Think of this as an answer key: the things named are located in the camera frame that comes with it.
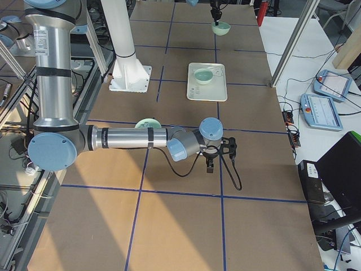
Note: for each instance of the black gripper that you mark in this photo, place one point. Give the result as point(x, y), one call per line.
point(215, 6)
point(209, 154)

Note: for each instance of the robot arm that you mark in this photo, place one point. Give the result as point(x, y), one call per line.
point(194, 2)
point(58, 137)

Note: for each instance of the red fire extinguisher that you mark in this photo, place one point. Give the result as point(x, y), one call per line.
point(262, 12)

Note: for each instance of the green bowl on tray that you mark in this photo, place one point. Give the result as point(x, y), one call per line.
point(203, 76)

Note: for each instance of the pale green bear tray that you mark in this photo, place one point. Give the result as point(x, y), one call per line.
point(215, 91)

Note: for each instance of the green bowl with ice cubes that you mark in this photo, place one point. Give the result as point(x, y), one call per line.
point(148, 123)

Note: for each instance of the black box device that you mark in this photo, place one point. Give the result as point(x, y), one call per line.
point(311, 182)

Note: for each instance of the near blue teach pendant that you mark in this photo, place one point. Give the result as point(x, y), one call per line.
point(320, 112)

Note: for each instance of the blue teach pendant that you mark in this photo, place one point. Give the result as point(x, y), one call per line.
point(332, 84)
point(320, 112)

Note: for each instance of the black computer monitor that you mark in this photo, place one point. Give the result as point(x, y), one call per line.
point(339, 169)

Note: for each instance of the far blue teach pendant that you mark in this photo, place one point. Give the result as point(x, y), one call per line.
point(332, 84)

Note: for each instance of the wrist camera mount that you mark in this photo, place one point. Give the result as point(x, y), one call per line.
point(228, 147)

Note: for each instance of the aluminium frame post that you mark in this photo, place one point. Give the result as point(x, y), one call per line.
point(302, 23)

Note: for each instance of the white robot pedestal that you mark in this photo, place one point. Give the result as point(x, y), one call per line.
point(128, 75)

